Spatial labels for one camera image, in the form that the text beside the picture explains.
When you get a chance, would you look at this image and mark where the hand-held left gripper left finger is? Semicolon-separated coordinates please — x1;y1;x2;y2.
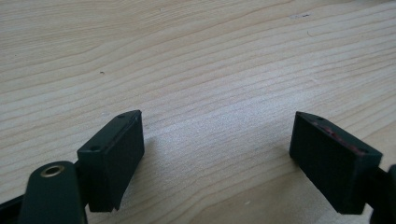
77;109;146;214

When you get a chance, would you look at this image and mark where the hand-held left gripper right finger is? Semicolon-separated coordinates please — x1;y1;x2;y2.
289;110;384;216

